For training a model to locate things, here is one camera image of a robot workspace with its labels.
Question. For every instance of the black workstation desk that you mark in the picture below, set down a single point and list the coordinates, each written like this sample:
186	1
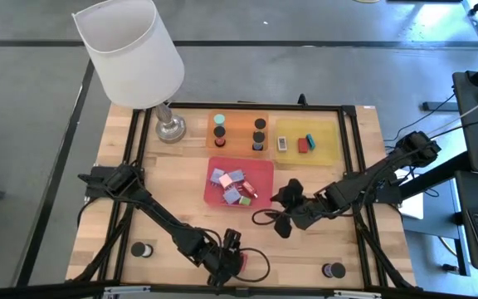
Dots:
477	124

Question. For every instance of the teal hourglass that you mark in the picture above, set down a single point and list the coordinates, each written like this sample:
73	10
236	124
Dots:
219	119

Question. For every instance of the black aluminium table frame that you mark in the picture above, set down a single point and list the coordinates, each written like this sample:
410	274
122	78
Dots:
239	106

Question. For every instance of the white sheet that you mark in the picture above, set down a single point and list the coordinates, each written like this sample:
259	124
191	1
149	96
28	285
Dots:
413	209

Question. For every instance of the black hourglass red sand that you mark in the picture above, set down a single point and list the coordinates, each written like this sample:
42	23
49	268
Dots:
219	135

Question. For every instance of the red rectangular desk clock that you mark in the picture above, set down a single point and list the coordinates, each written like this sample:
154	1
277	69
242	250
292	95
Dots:
303	145

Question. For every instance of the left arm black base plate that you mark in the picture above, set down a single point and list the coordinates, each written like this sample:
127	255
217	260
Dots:
91	191

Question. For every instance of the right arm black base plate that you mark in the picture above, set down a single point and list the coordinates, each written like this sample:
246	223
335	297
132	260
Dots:
390	198

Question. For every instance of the black hourglass purple sand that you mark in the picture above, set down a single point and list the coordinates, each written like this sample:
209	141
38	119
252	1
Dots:
336	270

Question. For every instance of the red translucent plastic bin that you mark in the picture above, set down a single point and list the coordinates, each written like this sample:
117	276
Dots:
261	170

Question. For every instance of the black hourglass blue sand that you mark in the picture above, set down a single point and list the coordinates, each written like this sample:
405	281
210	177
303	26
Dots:
258	139

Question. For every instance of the blue plug adapter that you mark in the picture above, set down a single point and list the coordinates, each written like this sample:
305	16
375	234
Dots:
215	176
238	175
231	195

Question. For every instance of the silver table lamp white shade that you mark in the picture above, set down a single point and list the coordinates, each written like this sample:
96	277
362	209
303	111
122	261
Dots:
131	54

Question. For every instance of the black hourglass white sand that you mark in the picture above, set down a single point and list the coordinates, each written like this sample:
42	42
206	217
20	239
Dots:
140	249

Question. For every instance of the yellow translucent plastic bin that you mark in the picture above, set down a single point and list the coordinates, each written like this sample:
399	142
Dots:
326	155

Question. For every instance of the black front crossbar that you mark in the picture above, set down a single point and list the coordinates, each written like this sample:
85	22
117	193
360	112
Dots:
239	291

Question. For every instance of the maroon plug adapter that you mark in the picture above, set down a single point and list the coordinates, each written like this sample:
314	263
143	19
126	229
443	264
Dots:
249	189

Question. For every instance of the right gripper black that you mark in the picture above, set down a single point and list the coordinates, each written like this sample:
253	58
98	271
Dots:
309	214

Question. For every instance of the white rectangular desk clock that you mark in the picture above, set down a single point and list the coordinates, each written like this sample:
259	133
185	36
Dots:
282	143

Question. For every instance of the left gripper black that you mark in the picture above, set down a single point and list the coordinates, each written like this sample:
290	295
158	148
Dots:
222	259

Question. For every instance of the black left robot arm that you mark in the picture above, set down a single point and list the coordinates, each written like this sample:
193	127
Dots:
160	216

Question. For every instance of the orange translucent plastic bin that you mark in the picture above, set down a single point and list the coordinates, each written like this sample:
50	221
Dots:
239	133

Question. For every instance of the green plug adapter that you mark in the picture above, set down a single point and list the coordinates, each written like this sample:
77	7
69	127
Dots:
245	201

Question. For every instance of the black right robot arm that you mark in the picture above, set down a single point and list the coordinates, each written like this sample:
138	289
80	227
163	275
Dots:
380	174

